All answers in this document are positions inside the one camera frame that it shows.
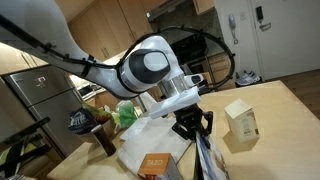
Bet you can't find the white orange Tazo tea box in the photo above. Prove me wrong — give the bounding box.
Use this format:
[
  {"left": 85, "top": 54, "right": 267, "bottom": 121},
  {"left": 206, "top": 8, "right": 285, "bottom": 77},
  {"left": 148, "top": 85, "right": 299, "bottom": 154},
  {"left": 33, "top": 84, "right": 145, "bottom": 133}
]
[{"left": 137, "top": 153, "right": 182, "bottom": 180}]

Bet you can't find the pair of sneakers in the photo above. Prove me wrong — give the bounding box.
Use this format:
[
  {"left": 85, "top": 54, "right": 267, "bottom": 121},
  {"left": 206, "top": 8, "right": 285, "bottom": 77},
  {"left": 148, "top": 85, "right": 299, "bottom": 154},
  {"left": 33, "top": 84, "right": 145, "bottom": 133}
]
[{"left": 236, "top": 70, "right": 261, "bottom": 86}]

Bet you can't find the black stove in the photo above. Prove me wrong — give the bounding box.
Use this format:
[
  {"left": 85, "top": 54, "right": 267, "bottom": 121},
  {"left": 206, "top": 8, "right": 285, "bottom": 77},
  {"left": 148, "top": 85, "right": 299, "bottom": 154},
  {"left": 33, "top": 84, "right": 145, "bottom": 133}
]
[{"left": 171, "top": 34, "right": 208, "bottom": 74}]

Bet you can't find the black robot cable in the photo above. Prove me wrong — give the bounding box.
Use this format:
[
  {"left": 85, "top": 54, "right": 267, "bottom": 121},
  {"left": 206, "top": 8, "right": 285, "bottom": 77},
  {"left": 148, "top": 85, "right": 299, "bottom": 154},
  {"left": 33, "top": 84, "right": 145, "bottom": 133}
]
[{"left": 0, "top": 14, "right": 236, "bottom": 93}]

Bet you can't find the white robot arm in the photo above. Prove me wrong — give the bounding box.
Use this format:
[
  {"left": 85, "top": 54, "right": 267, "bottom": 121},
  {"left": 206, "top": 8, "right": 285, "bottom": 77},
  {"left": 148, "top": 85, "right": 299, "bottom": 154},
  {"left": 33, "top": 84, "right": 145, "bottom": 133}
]
[{"left": 0, "top": 0, "right": 203, "bottom": 119}]

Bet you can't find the white wall phone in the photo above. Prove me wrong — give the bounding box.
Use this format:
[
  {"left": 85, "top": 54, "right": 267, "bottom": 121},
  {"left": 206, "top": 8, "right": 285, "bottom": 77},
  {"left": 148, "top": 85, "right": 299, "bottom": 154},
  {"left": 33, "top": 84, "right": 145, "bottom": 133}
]
[{"left": 228, "top": 14, "right": 239, "bottom": 45}]

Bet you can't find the green bag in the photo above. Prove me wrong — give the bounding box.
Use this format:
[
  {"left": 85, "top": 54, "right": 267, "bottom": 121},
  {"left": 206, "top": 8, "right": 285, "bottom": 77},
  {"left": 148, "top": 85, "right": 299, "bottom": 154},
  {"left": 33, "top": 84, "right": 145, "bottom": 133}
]
[{"left": 83, "top": 99, "right": 139, "bottom": 129}]

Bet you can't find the beige cardboard box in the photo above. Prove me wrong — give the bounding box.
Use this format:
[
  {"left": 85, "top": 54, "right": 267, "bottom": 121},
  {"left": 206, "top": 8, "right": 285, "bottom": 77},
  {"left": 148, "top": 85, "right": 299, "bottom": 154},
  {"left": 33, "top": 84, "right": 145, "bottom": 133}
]
[{"left": 224, "top": 99, "right": 260, "bottom": 143}]

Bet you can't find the white paper bag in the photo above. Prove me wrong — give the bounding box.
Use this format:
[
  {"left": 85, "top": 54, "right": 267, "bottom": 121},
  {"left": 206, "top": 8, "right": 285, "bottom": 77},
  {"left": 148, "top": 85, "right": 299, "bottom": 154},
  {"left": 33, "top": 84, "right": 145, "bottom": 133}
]
[{"left": 118, "top": 117, "right": 191, "bottom": 174}]

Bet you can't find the dark blue chip bag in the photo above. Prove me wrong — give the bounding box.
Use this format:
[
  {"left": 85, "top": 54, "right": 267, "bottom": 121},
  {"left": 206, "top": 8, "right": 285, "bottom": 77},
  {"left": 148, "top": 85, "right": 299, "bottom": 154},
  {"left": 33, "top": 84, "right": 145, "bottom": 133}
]
[{"left": 68, "top": 108, "right": 98, "bottom": 135}]

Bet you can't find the white door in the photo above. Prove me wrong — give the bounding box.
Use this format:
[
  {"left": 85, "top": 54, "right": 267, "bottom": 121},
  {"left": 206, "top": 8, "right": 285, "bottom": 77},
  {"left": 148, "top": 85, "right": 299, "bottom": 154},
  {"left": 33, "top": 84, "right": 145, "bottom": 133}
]
[{"left": 249, "top": 0, "right": 320, "bottom": 79}]

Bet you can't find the blue snack box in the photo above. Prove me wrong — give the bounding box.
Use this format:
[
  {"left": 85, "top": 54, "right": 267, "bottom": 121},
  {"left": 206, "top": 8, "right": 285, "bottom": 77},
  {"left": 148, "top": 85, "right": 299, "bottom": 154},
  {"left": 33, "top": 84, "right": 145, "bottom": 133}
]
[{"left": 193, "top": 133, "right": 230, "bottom": 180}]

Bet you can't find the stainless steel refrigerator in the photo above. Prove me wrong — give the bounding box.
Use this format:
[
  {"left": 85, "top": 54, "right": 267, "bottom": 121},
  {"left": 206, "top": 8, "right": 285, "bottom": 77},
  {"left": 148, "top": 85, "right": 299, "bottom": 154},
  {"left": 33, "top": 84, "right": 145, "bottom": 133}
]
[{"left": 3, "top": 65, "right": 83, "bottom": 157}]

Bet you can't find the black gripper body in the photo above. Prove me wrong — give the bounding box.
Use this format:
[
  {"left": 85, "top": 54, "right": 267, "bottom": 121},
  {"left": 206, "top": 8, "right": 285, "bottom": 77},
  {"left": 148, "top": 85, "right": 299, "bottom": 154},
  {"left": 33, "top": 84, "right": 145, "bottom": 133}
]
[{"left": 172, "top": 104, "right": 213, "bottom": 140}]

